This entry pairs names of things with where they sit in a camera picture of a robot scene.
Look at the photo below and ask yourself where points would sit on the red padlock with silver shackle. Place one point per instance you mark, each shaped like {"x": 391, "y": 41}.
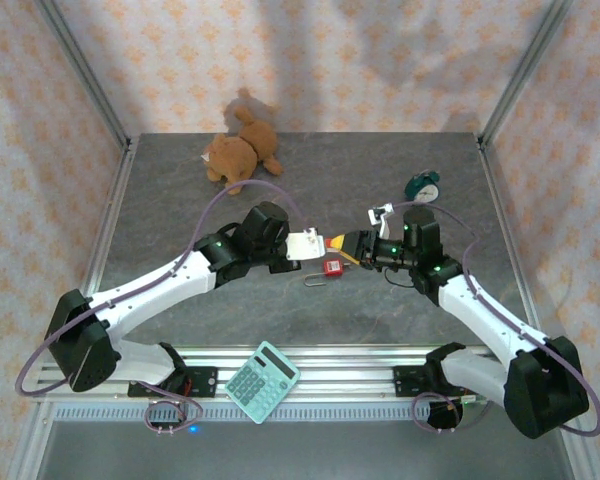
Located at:
{"x": 332, "y": 268}

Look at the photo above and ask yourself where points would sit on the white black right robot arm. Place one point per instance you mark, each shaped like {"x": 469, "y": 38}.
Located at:
{"x": 480, "y": 320}

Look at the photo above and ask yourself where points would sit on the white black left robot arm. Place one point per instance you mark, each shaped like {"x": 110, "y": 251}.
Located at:
{"x": 150, "y": 295}

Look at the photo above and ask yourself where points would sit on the dark green alarm clock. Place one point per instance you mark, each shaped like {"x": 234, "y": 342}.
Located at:
{"x": 420, "y": 187}

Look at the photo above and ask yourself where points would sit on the tan plush toy animal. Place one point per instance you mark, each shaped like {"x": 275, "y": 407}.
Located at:
{"x": 235, "y": 157}

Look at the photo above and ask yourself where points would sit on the teal calculator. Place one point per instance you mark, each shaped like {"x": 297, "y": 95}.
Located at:
{"x": 260, "y": 382}

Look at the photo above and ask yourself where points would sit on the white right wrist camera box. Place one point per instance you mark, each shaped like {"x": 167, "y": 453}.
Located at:
{"x": 376, "y": 216}

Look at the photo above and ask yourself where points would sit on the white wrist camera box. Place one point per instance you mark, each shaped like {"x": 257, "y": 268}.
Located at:
{"x": 376, "y": 216}
{"x": 305, "y": 245}

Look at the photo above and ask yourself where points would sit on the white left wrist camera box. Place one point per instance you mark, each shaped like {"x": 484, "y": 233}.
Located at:
{"x": 305, "y": 245}

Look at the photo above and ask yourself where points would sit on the aluminium side frame rail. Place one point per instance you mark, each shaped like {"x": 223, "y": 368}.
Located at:
{"x": 505, "y": 225}
{"x": 115, "y": 210}

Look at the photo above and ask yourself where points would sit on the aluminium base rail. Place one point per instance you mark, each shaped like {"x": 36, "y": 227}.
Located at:
{"x": 340, "y": 380}

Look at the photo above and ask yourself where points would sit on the aluminium frame post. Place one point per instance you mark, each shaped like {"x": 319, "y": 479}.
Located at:
{"x": 87, "y": 80}
{"x": 520, "y": 75}

